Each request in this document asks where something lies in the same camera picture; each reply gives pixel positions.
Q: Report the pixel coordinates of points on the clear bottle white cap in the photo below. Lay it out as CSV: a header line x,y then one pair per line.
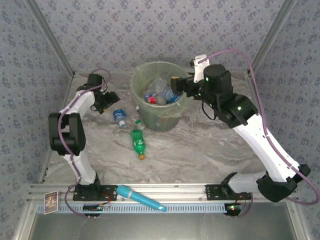
x,y
158,85

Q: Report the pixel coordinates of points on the small clear bottle blue label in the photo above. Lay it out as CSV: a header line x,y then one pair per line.
x,y
138,109

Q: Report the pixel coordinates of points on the crushed clear bottle green cap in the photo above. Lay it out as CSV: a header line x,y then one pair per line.
x,y
139,124

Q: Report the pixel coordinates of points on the green bottle orange cap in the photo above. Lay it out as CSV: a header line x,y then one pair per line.
x,y
138,143

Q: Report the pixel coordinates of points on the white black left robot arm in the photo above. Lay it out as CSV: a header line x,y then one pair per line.
x,y
80,165

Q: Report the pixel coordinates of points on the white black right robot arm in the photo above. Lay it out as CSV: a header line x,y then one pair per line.
x,y
270,150

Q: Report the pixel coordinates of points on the green plastic bin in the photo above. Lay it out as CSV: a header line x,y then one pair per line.
x,y
157,125

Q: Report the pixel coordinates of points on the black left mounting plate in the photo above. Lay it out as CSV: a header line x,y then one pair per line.
x,y
112,190

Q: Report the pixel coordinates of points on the black mounting plate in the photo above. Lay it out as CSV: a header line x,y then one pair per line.
x,y
112,190
212,191

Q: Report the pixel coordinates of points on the teal blue cylindrical tool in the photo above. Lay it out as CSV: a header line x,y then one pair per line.
x,y
132,195

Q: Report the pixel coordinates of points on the left circuit board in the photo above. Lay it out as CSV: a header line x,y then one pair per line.
x,y
96,207

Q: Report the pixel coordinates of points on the circuit board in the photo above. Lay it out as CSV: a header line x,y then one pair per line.
x,y
96,207
232,207

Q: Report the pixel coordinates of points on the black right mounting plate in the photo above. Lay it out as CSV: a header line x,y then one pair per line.
x,y
212,191

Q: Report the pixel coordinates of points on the small picture card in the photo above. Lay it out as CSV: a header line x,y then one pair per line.
x,y
51,202

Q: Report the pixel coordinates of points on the right circuit board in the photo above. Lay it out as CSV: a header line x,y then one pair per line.
x,y
232,207

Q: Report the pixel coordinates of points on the grey metal tray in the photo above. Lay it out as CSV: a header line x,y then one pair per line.
x,y
160,227

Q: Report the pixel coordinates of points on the aluminium frame post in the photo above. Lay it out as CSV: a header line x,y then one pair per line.
x,y
51,37
270,37

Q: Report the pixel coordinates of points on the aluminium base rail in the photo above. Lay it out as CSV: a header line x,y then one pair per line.
x,y
175,191

